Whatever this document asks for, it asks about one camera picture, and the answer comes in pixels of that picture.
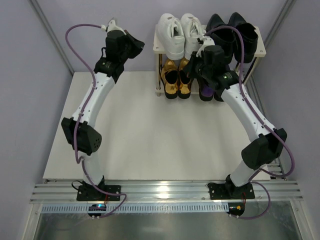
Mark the purple loafer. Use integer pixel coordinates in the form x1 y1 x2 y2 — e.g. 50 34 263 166
196 77 215 102
213 63 233 103

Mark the gold loafer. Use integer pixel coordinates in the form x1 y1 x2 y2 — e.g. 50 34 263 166
160 58 179 99
178 57 193 99

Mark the white sneaker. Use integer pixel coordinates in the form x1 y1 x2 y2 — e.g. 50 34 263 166
156 13 185 61
180 13 206 60

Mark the black patent loafer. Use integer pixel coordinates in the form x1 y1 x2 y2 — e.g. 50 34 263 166
228 12 259 64
205 13 235 64

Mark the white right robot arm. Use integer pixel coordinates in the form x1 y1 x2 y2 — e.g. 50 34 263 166
183 45 287 200

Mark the white two-tier shoe shelf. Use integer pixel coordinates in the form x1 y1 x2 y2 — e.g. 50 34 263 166
153 25 267 97

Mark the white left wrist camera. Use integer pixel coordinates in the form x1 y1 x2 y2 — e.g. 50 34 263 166
100 18 126 35

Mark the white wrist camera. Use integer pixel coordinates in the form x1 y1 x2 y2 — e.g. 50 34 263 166
100 18 126 35
196 35 216 57

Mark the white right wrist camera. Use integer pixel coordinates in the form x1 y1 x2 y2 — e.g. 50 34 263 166
196 35 216 57

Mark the left corner aluminium post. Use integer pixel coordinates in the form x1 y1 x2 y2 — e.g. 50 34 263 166
28 0 75 76

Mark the corner aluminium post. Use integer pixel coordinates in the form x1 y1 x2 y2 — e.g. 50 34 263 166
28 0 75 76
264 0 297 49

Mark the right corner aluminium post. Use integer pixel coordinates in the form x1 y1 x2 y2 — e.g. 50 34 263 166
264 0 297 49

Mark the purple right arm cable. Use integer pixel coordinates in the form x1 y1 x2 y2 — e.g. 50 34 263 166
206 26 296 221

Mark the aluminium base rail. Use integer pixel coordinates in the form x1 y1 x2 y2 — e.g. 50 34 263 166
30 179 303 204

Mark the grey slotted cable duct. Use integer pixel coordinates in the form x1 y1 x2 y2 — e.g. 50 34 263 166
41 202 229 214

